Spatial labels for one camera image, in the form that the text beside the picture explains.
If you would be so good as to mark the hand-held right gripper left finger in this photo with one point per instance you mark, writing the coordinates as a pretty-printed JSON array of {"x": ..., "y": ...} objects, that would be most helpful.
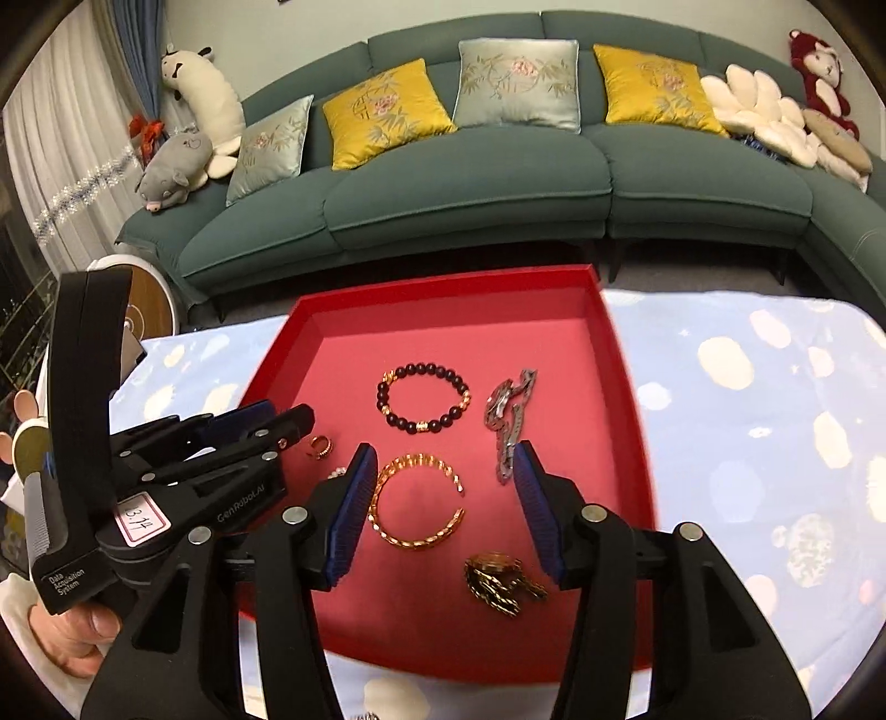
[{"x": 349, "y": 516}]

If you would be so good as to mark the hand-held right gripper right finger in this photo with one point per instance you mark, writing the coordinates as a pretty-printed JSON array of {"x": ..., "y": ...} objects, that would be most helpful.
[{"x": 540, "y": 519}]

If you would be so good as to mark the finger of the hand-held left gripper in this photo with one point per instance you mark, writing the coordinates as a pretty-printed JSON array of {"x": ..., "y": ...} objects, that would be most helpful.
[
  {"x": 239, "y": 415},
  {"x": 277, "y": 429}
]

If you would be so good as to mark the gold hoop earring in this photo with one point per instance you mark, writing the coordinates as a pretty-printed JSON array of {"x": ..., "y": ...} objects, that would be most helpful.
[{"x": 320, "y": 443}]

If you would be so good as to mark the gold watch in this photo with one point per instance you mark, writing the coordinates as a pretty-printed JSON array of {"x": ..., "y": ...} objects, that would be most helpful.
[{"x": 491, "y": 564}]

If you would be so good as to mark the gold twisted bangle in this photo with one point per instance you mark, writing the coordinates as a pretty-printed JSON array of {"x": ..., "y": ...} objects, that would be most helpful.
[{"x": 415, "y": 543}]

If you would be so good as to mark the silver watch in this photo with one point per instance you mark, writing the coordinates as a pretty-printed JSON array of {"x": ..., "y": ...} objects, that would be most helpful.
[{"x": 497, "y": 408}]

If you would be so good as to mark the red cardboard box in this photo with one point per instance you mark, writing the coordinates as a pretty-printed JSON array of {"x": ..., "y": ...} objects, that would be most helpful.
[{"x": 429, "y": 332}]

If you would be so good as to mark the person's left hand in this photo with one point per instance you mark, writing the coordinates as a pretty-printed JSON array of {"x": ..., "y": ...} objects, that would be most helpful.
[{"x": 73, "y": 630}]

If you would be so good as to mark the white eared device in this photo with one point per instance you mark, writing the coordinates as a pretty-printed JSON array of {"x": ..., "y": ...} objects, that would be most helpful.
[{"x": 28, "y": 450}]

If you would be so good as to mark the white machine with wooden disc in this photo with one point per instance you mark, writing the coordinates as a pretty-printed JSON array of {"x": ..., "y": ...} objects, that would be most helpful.
[{"x": 149, "y": 304}]

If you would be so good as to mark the planet printed tablecloth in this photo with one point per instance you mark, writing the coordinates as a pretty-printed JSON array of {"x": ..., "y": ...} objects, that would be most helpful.
[{"x": 727, "y": 429}]

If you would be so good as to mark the silver tinsel garland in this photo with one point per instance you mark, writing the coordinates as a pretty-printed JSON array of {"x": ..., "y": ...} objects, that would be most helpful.
[{"x": 83, "y": 190}]

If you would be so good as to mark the grey pig plush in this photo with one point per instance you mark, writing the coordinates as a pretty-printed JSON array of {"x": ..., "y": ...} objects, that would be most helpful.
[{"x": 173, "y": 169}]

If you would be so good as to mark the grey-green embroidered cushion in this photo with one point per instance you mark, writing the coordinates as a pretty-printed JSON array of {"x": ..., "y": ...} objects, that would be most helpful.
[
  {"x": 519, "y": 83},
  {"x": 270, "y": 149}
]

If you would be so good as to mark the red curtain bow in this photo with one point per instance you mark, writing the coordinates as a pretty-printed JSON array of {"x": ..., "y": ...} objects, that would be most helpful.
[{"x": 147, "y": 135}]

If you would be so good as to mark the white curtain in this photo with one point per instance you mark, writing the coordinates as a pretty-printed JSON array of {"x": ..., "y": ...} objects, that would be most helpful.
[{"x": 62, "y": 118}]

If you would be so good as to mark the green sofa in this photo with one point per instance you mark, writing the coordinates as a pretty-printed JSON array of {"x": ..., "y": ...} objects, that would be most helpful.
[{"x": 471, "y": 187}]

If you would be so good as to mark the white cow plush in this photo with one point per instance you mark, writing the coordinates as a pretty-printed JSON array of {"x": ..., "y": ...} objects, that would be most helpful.
[{"x": 204, "y": 97}]

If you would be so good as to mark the yellow embroidered cushion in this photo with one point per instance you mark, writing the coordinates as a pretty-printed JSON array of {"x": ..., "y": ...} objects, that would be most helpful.
[
  {"x": 657, "y": 90},
  {"x": 387, "y": 114}
]

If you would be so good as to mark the blue curtain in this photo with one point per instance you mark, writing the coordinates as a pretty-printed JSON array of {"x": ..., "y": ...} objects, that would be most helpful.
[{"x": 135, "y": 48}]

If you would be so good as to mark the dark blue patterned cloth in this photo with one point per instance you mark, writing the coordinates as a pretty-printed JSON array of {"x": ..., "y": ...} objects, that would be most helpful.
[{"x": 758, "y": 145}]

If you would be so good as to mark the brown and white flower cushion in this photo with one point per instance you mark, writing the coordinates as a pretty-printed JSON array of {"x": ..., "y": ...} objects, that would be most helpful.
[{"x": 834, "y": 138}]

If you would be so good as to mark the red monkey plush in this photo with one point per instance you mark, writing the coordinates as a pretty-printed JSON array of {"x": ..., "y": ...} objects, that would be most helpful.
[{"x": 824, "y": 83}]

